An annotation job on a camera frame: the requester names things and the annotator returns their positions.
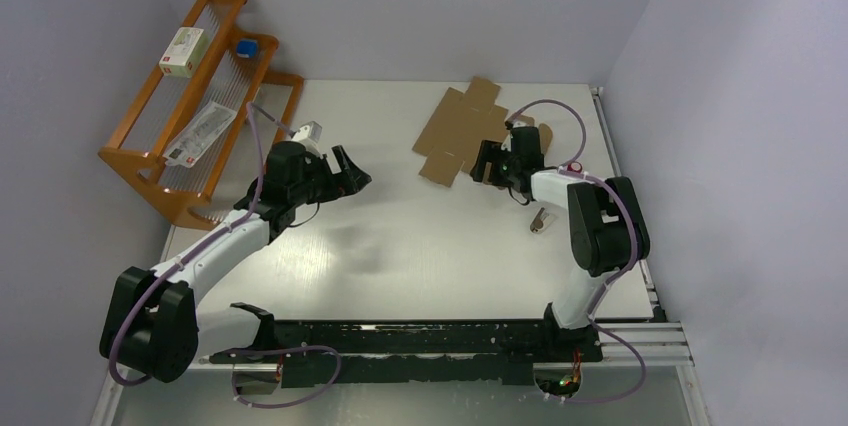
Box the orange wooden rack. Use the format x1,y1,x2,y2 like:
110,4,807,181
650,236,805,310
98,0,304,230

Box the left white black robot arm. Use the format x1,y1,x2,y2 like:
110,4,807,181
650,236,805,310
99,140,372,386

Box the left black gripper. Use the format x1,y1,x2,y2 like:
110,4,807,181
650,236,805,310
289,145,371,206

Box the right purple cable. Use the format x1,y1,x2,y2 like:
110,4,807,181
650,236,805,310
504,99,647,406

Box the blue round object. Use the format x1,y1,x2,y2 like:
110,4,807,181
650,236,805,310
236,39,260,59

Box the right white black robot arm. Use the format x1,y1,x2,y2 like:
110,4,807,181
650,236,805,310
471,126,650,360

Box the small grey clip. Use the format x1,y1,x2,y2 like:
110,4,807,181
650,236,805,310
529,207,557,234

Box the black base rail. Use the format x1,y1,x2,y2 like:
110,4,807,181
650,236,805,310
210,319,602,388

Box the white green carton box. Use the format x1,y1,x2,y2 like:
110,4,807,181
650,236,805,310
158,27,210,78

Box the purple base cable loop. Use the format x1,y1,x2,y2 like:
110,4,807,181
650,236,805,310
231,346,344,410

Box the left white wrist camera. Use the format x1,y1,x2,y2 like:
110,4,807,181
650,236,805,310
290,121,322,157

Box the clear plastic bag package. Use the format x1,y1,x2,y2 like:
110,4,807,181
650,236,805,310
164,101,236,168

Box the brown cardboard box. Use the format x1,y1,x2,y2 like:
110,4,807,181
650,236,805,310
411,76,554,189

